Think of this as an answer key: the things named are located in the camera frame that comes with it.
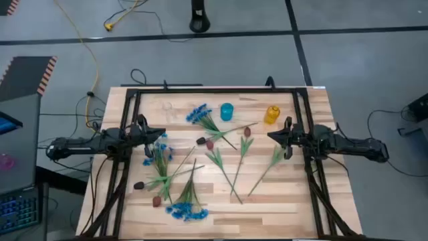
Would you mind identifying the long yellow floor cable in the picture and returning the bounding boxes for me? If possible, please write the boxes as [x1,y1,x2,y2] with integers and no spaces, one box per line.
[53,0,101,131]

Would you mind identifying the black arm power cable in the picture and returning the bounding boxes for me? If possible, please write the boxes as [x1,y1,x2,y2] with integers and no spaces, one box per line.
[366,108,428,178]

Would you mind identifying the black cylindrical floor stand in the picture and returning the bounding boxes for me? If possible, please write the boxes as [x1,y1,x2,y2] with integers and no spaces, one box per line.
[189,0,211,33]

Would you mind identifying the black metal table frame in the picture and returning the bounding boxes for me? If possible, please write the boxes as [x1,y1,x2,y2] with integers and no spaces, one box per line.
[76,85,364,241]

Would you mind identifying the yellow glass vase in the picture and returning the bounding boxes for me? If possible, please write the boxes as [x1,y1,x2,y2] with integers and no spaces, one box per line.
[263,105,281,125]

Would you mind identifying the blue glass vase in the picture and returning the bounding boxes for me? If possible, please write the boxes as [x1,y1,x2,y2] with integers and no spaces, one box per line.
[219,102,235,122]

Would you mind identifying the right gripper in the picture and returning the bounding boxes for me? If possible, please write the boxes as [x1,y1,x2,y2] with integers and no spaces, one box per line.
[267,116,310,160]

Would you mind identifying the clear glass vase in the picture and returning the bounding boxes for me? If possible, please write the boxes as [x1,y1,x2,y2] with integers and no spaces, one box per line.
[161,100,179,123]

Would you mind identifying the black floor bracket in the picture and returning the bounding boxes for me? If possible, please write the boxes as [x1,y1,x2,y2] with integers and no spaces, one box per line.
[397,127,418,137]

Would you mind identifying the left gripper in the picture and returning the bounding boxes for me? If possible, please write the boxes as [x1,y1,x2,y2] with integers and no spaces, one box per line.
[128,113,167,159]

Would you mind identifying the blue artificial flower bunch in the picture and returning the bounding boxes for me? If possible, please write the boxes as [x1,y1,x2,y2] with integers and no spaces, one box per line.
[185,102,239,151]
[142,133,175,204]
[165,158,210,222]

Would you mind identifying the black mat orange striped edge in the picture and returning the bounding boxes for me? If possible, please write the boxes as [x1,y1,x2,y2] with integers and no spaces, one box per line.
[0,0,20,17]
[0,56,58,103]

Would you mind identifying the backlit keyboard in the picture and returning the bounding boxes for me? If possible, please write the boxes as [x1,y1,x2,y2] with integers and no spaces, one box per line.
[0,187,43,235]

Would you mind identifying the black cable loop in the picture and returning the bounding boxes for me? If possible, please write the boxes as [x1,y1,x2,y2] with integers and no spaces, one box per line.
[130,68,147,86]

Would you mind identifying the yellow cord with plug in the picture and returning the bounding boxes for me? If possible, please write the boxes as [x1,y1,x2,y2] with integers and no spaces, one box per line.
[104,0,140,33]

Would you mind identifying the thin black floor cable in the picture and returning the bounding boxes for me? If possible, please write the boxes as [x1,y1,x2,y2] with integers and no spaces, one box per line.
[103,0,193,44]

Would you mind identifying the black equipment box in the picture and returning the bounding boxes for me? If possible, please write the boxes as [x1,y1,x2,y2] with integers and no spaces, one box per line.
[407,92,428,123]

